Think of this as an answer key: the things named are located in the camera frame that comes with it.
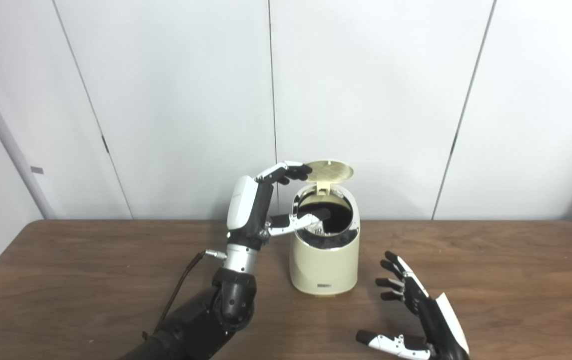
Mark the black bin liner bag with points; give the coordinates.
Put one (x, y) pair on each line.
(338, 220)

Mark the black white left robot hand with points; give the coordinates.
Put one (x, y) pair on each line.
(246, 210)

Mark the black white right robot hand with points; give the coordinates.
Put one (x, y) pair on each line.
(438, 325)

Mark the cream-colored bin body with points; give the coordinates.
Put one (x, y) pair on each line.
(323, 267)

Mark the cream round bin lid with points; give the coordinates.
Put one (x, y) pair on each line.
(333, 170)

